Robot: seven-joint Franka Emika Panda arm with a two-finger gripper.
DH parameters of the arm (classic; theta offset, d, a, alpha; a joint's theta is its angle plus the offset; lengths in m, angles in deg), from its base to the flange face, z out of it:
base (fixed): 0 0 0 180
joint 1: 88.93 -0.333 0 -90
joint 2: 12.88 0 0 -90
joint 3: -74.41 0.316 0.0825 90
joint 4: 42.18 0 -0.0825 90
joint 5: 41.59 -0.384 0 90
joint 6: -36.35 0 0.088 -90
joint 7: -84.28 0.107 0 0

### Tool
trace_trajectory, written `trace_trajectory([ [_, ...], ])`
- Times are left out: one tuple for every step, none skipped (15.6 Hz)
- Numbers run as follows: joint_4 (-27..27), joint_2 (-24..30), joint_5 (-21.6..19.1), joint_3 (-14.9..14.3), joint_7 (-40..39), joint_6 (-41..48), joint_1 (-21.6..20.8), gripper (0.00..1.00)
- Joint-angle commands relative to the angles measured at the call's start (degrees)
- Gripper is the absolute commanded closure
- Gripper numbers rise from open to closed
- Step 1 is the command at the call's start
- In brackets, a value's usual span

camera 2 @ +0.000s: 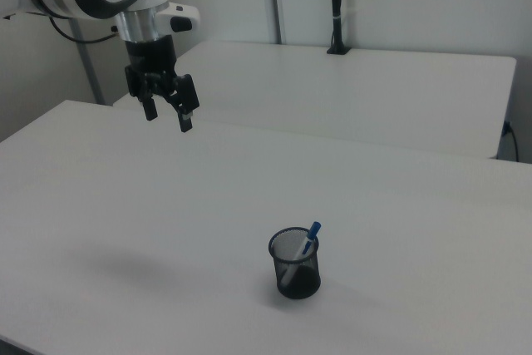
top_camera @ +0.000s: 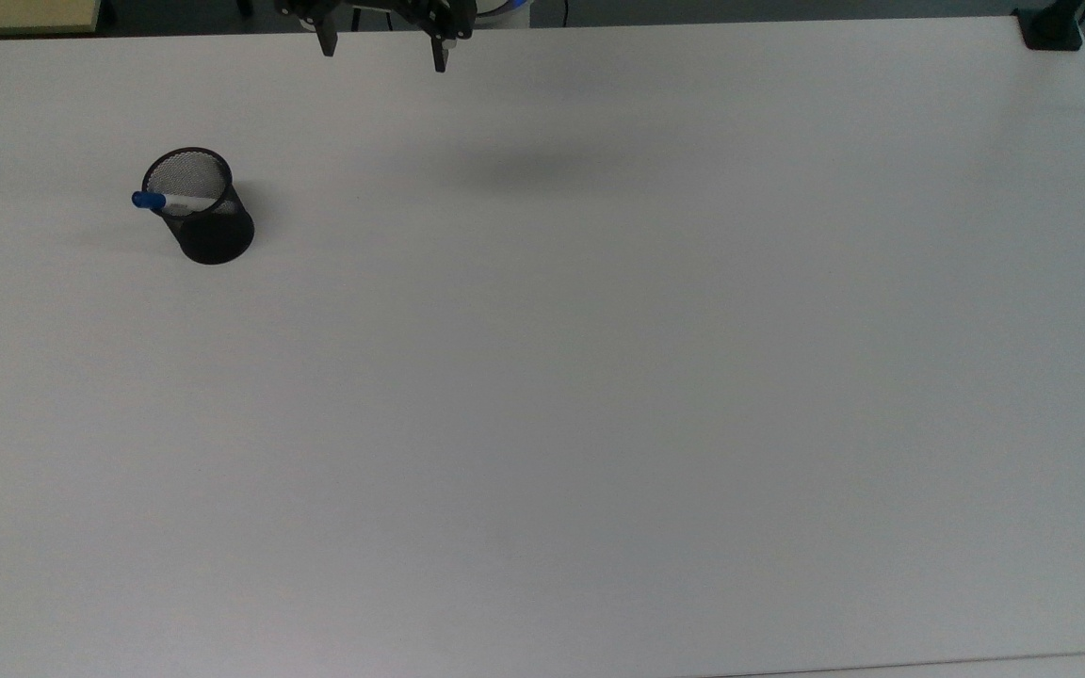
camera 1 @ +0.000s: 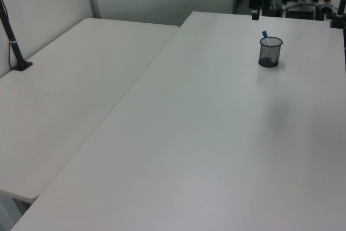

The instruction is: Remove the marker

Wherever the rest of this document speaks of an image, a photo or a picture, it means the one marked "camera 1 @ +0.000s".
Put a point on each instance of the black camera stand clamp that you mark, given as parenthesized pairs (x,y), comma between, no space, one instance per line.
(339,12)

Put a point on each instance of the black mesh pen cup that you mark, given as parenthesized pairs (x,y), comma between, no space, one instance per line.
(270,52)

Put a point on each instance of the black camera pole with base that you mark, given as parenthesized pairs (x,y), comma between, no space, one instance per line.
(14,49)

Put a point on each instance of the blue capped white marker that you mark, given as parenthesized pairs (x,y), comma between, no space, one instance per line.
(265,35)

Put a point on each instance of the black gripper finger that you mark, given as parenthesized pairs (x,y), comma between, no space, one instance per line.
(254,1)
(265,1)

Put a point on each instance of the white side table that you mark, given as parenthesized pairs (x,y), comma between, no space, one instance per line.
(67,93)

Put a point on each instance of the black box device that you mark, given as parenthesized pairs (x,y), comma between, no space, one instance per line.
(300,12)

